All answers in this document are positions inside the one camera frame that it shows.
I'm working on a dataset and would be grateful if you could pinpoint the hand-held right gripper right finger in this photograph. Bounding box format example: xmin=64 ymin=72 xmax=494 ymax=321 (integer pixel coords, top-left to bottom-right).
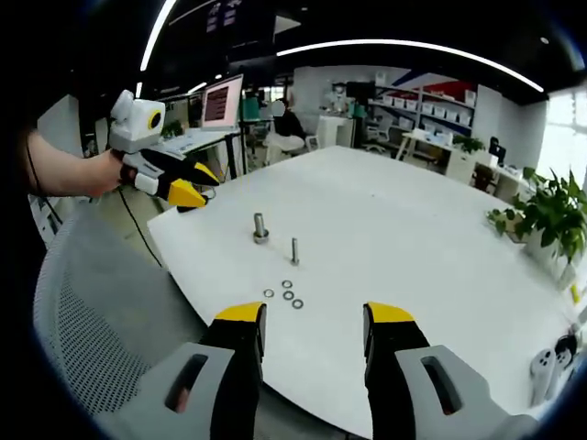
xmin=362 ymin=301 xmax=541 ymax=440

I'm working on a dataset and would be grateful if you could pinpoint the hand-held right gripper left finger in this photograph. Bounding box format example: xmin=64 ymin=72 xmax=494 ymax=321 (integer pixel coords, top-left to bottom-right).
xmin=95 ymin=301 xmax=269 ymax=440

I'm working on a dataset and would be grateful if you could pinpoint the thick threaded steel stud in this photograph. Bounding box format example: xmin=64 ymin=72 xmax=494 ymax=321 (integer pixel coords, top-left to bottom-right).
xmin=251 ymin=212 xmax=271 ymax=245

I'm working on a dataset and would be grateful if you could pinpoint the person's left hand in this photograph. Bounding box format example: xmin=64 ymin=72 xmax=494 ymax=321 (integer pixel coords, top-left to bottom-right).
xmin=85 ymin=148 xmax=139 ymax=200

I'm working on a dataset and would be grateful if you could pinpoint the white laptop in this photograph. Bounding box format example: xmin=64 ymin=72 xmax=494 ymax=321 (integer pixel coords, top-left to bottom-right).
xmin=158 ymin=72 xmax=245 ymax=157

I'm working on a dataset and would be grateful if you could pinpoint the long ceiling light strip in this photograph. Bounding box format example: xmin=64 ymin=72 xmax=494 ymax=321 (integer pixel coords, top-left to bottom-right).
xmin=276 ymin=38 xmax=546 ymax=93
xmin=138 ymin=0 xmax=179 ymax=72

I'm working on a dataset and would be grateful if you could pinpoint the ceiling hung display screen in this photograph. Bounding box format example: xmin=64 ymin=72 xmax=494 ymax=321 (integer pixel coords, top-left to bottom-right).
xmin=204 ymin=0 xmax=245 ymax=34

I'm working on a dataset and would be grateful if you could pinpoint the grey mesh office chair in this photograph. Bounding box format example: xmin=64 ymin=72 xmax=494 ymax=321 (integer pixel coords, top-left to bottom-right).
xmin=32 ymin=214 xmax=212 ymax=428

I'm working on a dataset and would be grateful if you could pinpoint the white handheld controller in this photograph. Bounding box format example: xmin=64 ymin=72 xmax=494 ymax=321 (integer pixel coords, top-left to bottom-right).
xmin=529 ymin=347 xmax=563 ymax=407

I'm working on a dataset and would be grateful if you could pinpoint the white cabinet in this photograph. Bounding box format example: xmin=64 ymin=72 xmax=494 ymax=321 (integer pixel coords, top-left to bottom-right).
xmin=316 ymin=114 xmax=355 ymax=149

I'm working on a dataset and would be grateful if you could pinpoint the dark ringed handheld controller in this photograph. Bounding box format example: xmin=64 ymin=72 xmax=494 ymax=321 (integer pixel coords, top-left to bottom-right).
xmin=553 ymin=334 xmax=581 ymax=382

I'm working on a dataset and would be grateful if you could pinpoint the black monitor on stand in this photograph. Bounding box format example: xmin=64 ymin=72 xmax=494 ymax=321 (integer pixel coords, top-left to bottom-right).
xmin=346 ymin=81 xmax=378 ymax=112

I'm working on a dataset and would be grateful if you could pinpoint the potted green plant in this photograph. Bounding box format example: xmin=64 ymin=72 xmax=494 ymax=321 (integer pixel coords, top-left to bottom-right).
xmin=486 ymin=167 xmax=587 ymax=281

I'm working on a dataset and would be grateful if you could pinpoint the white office desk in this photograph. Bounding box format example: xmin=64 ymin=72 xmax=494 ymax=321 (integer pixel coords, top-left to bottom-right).
xmin=397 ymin=129 xmax=529 ymax=194

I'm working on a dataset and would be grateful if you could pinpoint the shelving with white bins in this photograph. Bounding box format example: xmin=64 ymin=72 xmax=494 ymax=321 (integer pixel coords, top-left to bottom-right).
xmin=366 ymin=83 xmax=479 ymax=139

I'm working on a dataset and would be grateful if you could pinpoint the small green desk plant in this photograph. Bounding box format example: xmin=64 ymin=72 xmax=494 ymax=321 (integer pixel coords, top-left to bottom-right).
xmin=453 ymin=135 xmax=486 ymax=155

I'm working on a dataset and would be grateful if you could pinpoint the narrow bright window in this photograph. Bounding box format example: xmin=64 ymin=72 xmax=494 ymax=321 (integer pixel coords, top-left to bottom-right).
xmin=537 ymin=90 xmax=587 ymax=185

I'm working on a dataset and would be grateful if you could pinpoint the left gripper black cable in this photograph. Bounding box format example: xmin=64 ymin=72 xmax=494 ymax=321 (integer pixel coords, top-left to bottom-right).
xmin=26 ymin=135 xmax=165 ymax=268

